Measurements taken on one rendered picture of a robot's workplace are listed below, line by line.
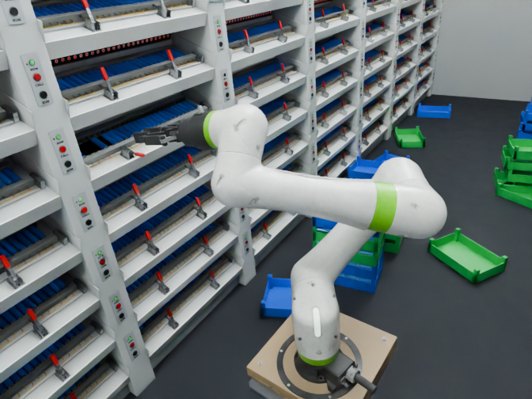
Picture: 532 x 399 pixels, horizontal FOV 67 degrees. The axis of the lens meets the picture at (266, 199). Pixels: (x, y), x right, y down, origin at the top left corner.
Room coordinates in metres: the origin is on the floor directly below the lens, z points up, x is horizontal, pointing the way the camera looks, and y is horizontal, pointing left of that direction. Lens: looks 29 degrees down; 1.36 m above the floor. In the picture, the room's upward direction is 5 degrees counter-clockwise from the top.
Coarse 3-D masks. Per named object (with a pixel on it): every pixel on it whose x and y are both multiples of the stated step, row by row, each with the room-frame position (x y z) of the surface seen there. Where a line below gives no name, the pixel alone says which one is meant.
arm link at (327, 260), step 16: (400, 160) 0.94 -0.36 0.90; (384, 176) 0.92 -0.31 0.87; (400, 176) 0.88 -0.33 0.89; (416, 176) 0.86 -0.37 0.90; (336, 224) 0.98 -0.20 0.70; (336, 240) 0.93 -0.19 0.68; (352, 240) 0.91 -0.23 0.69; (304, 256) 0.99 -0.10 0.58; (320, 256) 0.94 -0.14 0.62; (336, 256) 0.92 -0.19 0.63; (352, 256) 0.93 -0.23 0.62; (304, 272) 0.93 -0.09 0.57; (320, 272) 0.91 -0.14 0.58; (336, 272) 0.92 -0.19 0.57
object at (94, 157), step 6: (198, 108) 1.53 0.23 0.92; (204, 108) 1.54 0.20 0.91; (186, 114) 1.48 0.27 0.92; (192, 114) 1.49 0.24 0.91; (174, 120) 1.42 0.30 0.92; (162, 126) 1.37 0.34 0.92; (132, 138) 1.27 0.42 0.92; (120, 144) 1.22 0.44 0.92; (126, 144) 1.23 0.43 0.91; (132, 144) 1.26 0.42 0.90; (102, 150) 1.18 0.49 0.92; (108, 150) 1.18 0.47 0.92; (114, 150) 1.20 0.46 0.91; (90, 156) 1.14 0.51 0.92; (96, 156) 1.14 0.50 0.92; (102, 156) 1.16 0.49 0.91; (84, 162) 1.11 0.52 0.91; (90, 162) 1.13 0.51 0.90; (102, 162) 1.14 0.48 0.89
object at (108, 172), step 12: (168, 96) 1.57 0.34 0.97; (192, 96) 1.63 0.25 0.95; (204, 96) 1.59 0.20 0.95; (216, 108) 1.56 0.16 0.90; (108, 120) 1.35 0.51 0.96; (144, 144) 1.28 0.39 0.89; (168, 144) 1.32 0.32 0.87; (180, 144) 1.37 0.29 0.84; (120, 156) 1.20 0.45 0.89; (156, 156) 1.28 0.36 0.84; (96, 168) 1.12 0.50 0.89; (108, 168) 1.13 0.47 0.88; (120, 168) 1.15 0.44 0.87; (132, 168) 1.19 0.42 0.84; (96, 180) 1.08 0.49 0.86; (108, 180) 1.12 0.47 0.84
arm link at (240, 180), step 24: (216, 168) 0.81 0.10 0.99; (240, 168) 0.78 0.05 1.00; (264, 168) 0.81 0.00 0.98; (216, 192) 0.77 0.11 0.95; (240, 192) 0.76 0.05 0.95; (264, 192) 0.76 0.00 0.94; (288, 192) 0.76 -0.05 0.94; (312, 192) 0.76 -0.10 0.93; (336, 192) 0.76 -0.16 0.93; (360, 192) 0.76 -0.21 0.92; (336, 216) 0.75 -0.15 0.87; (360, 216) 0.74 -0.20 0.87
